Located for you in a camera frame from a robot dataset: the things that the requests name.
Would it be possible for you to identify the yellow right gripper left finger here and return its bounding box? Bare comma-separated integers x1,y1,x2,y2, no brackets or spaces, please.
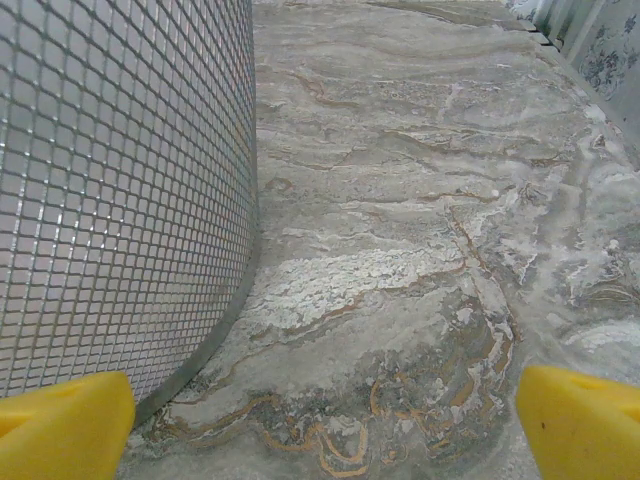
0,370,137,480

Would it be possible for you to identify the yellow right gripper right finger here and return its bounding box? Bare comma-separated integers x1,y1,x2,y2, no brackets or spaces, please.
515,364,640,480

